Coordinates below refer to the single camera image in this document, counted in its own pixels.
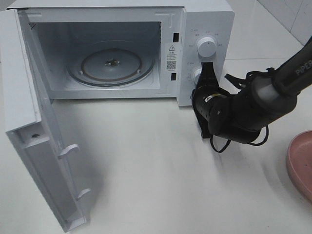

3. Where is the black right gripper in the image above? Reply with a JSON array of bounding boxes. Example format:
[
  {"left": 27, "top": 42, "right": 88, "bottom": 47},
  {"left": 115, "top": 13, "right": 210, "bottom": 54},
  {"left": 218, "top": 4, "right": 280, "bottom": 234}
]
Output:
[{"left": 191, "top": 62, "right": 230, "bottom": 139}]

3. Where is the pink round plate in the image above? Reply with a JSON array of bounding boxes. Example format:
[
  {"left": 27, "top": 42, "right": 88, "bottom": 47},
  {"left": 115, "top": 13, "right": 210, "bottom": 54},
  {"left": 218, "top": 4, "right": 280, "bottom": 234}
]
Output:
[{"left": 286, "top": 130, "right": 312, "bottom": 202}]

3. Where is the white microwave door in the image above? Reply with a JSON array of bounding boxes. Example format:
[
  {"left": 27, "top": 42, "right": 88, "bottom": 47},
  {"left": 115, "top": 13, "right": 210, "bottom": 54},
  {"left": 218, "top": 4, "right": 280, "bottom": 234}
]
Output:
[{"left": 0, "top": 9, "right": 101, "bottom": 232}]

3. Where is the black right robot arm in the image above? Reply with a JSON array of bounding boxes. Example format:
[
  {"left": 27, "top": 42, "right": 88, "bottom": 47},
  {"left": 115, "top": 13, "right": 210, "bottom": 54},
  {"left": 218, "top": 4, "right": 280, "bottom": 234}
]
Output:
[{"left": 191, "top": 40, "right": 312, "bottom": 146}]

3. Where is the lower white timer knob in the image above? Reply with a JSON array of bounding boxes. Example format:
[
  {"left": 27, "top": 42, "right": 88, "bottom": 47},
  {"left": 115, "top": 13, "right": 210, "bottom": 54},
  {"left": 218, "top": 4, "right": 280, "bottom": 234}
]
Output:
[{"left": 192, "top": 68, "right": 202, "bottom": 85}]

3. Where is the upper white power knob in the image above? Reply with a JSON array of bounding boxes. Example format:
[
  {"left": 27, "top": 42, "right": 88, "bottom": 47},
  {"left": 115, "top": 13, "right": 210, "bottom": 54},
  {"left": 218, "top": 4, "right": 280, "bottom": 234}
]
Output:
[{"left": 196, "top": 35, "right": 217, "bottom": 58}]

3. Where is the white warning label sticker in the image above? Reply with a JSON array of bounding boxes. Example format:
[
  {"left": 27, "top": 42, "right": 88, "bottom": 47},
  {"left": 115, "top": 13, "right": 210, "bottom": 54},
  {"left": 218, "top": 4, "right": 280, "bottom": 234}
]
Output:
[{"left": 165, "top": 43, "right": 178, "bottom": 71}]

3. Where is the white microwave oven body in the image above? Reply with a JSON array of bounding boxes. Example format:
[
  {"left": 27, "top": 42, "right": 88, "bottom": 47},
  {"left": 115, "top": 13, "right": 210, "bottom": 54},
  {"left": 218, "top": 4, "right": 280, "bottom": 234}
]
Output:
[{"left": 6, "top": 0, "right": 234, "bottom": 106}]

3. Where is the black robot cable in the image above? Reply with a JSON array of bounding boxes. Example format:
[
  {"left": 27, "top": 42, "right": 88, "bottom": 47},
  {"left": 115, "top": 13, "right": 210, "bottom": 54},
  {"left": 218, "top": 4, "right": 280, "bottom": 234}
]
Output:
[{"left": 209, "top": 73, "right": 277, "bottom": 154}]

